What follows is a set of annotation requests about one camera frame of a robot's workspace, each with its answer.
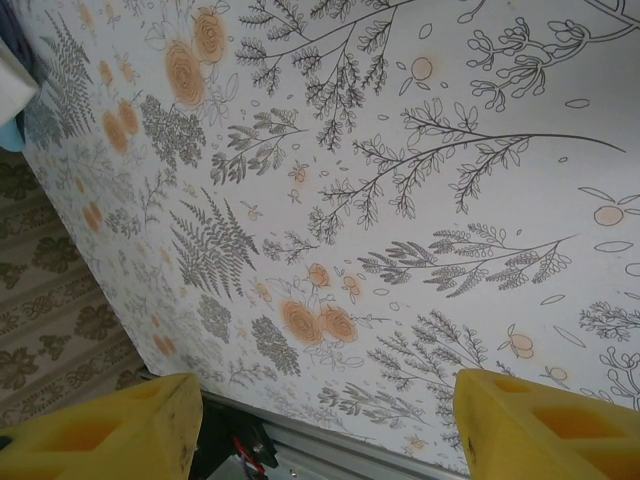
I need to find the folded blue t-shirt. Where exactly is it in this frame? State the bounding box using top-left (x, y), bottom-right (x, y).
top-left (0, 112), bottom-right (27, 152)

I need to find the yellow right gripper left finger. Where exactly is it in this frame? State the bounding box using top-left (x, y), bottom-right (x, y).
top-left (0, 371), bottom-right (205, 480)

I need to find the aluminium mounting rail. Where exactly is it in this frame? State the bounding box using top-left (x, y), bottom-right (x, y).
top-left (199, 389), bottom-right (474, 480)

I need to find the folded purple t-shirt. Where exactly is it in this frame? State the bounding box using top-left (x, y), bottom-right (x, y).
top-left (0, 0), bottom-right (39, 86)

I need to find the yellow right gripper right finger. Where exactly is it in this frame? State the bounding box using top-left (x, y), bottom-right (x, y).
top-left (456, 367), bottom-right (640, 480)

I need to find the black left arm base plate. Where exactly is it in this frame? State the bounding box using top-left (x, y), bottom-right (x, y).
top-left (199, 394), bottom-right (281, 474)

